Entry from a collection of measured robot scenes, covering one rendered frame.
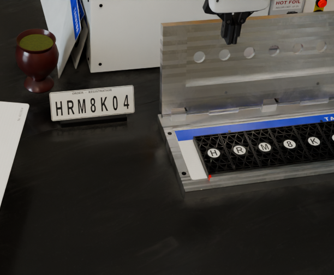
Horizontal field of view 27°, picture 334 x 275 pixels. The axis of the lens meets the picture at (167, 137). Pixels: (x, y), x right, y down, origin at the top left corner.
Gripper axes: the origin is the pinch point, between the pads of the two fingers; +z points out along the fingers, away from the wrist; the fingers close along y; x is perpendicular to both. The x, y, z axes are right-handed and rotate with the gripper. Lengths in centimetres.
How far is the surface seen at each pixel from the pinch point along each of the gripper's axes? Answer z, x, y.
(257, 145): 21.1, -7.2, 6.1
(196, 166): 22.2, -9.3, -6.2
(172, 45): 6.8, 6.4, -8.0
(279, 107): 22.3, 4.0, 14.8
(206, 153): 21.2, -7.5, -3.9
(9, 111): 14.4, 1.6, -37.5
